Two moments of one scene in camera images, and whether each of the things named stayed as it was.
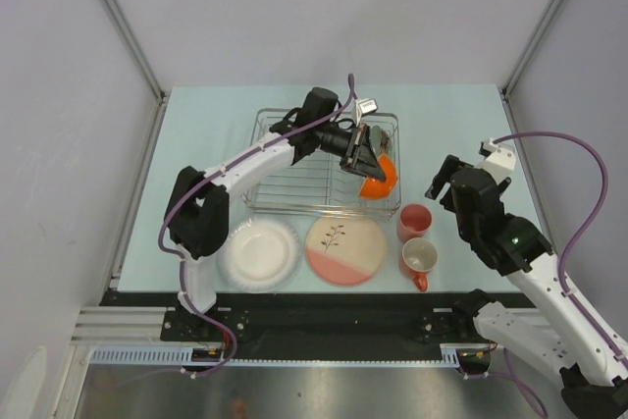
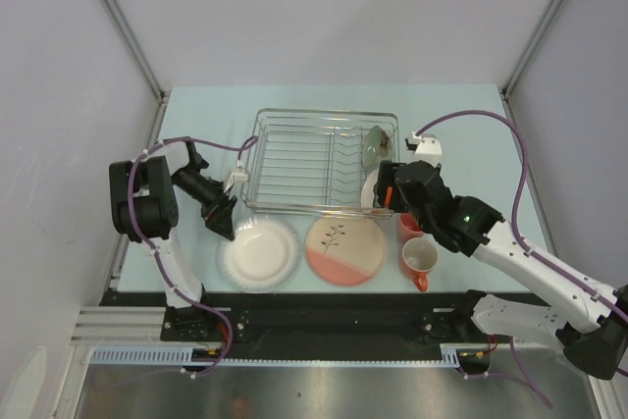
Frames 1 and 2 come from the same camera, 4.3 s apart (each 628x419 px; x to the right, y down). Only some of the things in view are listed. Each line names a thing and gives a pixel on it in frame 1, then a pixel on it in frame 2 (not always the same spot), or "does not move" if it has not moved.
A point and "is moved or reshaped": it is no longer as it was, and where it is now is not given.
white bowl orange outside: [378, 188] is moved or reshaped
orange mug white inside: [419, 255] does not move
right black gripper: [450, 163] -> [384, 182]
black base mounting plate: [380, 320] does not move
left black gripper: [360, 159] -> [218, 215]
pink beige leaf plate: [345, 251] does not move
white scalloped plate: [261, 255] does not move
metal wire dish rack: [320, 184] does not move
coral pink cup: [414, 221] does not move
